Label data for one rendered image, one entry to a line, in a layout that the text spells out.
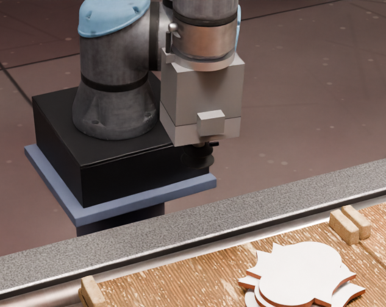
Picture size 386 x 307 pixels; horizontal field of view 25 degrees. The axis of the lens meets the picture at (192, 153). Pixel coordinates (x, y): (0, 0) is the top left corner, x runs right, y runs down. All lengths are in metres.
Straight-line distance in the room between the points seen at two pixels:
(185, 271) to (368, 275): 0.26
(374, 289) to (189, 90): 0.40
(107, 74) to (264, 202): 0.33
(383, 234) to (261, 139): 2.13
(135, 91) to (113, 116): 0.06
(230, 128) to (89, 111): 0.48
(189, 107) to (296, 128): 2.50
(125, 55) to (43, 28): 3.04
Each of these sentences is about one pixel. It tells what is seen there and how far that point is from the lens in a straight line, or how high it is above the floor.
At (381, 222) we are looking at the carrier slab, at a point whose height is 0.94.
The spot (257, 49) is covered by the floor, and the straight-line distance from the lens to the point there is 4.21.
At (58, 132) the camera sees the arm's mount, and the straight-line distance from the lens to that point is 1.55.
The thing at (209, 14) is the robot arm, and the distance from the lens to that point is 0.99.
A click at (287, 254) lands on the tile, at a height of 0.97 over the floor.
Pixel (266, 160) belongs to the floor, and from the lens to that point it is 3.32.
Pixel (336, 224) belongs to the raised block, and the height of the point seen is 0.95.
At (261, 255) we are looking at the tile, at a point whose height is 0.96.
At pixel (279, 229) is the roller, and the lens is 1.37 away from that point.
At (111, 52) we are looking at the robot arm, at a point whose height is 1.12.
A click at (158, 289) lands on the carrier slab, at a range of 1.23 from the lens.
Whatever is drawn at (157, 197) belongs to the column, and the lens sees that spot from 1.54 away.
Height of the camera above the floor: 1.72
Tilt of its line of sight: 31 degrees down
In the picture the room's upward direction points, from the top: straight up
